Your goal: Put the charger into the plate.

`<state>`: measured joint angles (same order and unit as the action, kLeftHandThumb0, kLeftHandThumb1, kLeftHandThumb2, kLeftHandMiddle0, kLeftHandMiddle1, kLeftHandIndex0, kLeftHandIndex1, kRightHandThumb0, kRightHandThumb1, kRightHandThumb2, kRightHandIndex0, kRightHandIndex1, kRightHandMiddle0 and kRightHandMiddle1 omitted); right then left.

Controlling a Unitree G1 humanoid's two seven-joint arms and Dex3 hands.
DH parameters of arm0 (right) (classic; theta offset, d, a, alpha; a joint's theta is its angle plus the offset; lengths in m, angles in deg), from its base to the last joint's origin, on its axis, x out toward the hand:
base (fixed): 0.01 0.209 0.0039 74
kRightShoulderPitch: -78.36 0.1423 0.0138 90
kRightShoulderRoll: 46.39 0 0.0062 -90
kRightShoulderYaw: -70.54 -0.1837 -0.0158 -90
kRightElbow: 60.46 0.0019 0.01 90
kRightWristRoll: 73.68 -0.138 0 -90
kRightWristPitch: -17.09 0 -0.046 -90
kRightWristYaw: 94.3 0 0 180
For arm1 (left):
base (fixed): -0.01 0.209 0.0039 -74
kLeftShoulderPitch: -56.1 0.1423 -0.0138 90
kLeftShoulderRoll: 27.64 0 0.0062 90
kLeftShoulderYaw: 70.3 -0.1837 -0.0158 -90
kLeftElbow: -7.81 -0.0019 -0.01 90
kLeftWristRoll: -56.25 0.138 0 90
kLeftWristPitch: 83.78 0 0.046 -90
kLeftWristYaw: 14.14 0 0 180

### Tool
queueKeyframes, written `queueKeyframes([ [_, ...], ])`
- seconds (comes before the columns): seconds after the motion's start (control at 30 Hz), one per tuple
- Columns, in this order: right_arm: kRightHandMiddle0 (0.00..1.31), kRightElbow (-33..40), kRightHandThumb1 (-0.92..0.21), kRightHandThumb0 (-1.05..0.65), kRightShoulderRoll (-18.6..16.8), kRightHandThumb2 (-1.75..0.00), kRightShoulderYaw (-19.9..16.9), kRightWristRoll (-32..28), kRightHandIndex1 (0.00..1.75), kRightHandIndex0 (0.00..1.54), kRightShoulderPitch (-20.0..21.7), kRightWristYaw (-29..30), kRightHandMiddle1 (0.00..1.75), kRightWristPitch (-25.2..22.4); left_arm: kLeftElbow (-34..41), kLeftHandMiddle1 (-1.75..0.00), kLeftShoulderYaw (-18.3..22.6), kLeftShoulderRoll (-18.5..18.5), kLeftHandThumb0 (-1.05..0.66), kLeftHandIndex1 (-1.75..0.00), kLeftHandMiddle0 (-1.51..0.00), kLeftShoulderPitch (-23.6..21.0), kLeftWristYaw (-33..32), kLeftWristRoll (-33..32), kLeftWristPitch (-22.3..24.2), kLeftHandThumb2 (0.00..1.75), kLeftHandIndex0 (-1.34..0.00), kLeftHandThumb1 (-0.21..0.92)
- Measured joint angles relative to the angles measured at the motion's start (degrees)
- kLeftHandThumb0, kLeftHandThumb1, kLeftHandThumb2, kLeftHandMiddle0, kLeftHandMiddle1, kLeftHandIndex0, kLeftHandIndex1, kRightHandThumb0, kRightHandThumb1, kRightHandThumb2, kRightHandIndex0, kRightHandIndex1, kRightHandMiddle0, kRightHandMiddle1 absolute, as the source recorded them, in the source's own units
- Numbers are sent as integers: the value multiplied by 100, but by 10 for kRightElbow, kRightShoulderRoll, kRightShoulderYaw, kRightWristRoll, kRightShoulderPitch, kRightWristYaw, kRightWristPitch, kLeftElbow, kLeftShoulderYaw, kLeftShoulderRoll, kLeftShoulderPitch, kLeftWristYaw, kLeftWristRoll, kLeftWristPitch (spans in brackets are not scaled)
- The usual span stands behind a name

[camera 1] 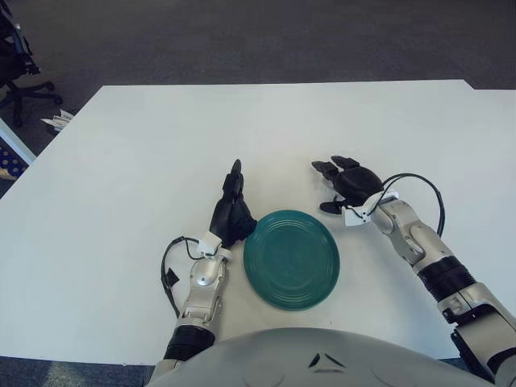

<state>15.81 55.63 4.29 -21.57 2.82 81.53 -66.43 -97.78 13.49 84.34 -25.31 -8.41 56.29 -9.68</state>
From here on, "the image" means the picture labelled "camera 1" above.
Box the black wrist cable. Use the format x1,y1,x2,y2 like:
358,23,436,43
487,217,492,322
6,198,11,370
377,173,444,237
160,236,202,318

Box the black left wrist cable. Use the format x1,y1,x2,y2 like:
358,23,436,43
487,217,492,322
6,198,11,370
160,236,202,318

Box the grey robot torso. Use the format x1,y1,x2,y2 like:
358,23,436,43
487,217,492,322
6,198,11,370
144,327,497,387

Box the black office chair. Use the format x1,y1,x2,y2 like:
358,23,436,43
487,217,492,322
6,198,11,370
0,0,64,128

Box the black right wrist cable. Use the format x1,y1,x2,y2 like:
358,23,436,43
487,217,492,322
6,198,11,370
377,173,444,237

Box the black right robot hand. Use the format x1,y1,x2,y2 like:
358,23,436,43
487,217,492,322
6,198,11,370
310,154,386,215

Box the white perforated shelf frame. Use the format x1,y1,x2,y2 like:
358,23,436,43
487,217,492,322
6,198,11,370
0,116,33,182

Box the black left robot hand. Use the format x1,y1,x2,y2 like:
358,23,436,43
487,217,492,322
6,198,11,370
209,159,259,249

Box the green ribbed round plate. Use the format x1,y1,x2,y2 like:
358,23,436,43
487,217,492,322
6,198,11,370
243,208,341,311

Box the white papers on floor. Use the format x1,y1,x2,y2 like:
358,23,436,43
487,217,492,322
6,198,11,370
40,108,74,130

